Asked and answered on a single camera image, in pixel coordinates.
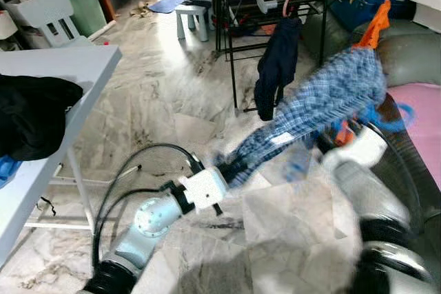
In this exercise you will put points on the blue plaid garment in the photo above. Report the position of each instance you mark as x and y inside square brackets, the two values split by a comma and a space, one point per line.
[324, 98]

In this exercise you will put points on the blue plastic hanger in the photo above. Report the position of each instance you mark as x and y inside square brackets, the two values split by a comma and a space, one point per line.
[386, 125]

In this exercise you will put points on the black garment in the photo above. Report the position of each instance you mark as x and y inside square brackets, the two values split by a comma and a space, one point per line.
[34, 115]

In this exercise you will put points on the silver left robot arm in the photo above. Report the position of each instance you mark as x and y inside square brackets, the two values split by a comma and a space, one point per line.
[155, 218]

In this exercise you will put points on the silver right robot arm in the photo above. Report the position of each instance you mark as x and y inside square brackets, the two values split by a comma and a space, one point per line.
[365, 191]

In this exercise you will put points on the pink plastic hanger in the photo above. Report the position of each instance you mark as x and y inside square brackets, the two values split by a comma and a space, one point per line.
[286, 6]

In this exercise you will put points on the navy blue garment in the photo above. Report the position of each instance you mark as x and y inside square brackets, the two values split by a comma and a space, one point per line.
[275, 67]

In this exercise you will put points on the black metal drying rack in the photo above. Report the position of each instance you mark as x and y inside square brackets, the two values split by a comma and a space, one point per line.
[221, 18]

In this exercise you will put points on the white plastic kid chair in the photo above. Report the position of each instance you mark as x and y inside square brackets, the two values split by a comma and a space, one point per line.
[193, 12]
[48, 12]

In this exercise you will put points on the blue floor mat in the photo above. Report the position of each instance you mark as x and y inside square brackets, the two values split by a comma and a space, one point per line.
[167, 3]

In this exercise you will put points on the white folding table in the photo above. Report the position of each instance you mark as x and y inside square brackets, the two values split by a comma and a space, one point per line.
[69, 67]

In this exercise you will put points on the pink mattress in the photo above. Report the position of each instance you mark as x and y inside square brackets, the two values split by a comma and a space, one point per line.
[424, 122]

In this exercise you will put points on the orange shirt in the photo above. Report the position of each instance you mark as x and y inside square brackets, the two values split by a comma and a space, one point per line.
[375, 29]

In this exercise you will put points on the green bin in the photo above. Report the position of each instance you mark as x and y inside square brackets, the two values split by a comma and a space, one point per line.
[86, 8]

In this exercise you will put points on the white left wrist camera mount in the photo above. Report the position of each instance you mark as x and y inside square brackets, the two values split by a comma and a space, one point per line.
[205, 189]

